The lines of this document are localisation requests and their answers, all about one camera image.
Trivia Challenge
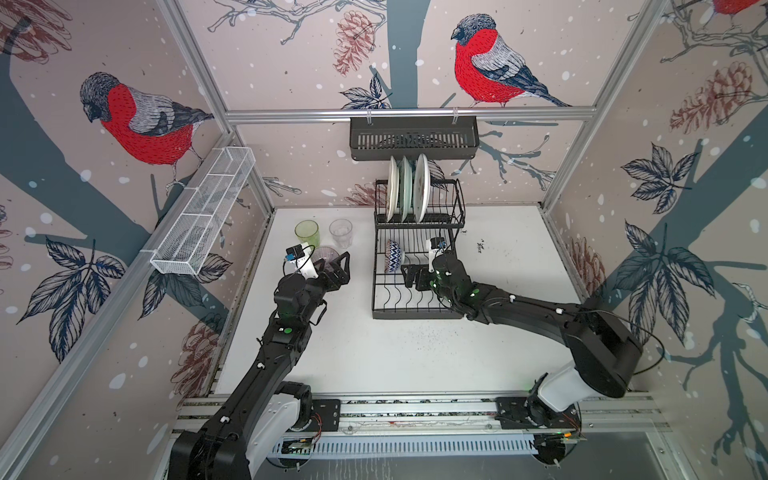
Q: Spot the pale green plate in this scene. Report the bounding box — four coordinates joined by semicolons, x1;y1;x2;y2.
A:
399;157;414;223

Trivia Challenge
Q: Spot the aluminium mounting rail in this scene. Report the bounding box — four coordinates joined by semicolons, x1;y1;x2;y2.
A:
173;392;661;439

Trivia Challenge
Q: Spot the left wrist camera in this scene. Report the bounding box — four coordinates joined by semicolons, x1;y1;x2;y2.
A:
285;242;318;279

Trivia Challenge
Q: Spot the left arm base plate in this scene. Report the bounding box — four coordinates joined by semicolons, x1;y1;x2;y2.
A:
285;397;341;435

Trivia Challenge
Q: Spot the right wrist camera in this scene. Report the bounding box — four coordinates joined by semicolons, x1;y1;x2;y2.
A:
427;236;447;273

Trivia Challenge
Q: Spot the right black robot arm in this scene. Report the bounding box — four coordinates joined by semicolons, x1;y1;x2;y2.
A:
401;250;642;426

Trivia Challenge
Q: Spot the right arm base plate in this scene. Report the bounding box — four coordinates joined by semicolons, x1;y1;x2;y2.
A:
494;396;581;430

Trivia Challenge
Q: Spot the horizontal aluminium frame bar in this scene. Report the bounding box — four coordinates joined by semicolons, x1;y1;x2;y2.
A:
225;106;597;125

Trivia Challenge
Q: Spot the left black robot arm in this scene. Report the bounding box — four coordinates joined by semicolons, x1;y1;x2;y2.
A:
167;252;350;479

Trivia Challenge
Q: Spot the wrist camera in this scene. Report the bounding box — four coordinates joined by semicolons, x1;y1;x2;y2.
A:
285;242;318;279
427;236;447;273

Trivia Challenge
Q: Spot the black hanging wall basket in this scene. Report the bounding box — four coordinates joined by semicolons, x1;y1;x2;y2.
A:
349;116;479;161

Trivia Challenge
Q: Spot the clear drinking glass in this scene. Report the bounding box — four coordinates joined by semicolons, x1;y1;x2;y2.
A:
329;218;353;250

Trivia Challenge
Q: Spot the white wire wall basket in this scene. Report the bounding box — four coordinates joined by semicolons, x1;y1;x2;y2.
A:
150;146;255;275

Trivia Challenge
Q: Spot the white plate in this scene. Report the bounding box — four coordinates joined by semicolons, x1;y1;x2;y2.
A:
413;154;431;223
386;157;400;222

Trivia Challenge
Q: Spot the black two-tier dish rack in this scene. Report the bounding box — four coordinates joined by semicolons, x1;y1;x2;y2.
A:
372;180;465;320

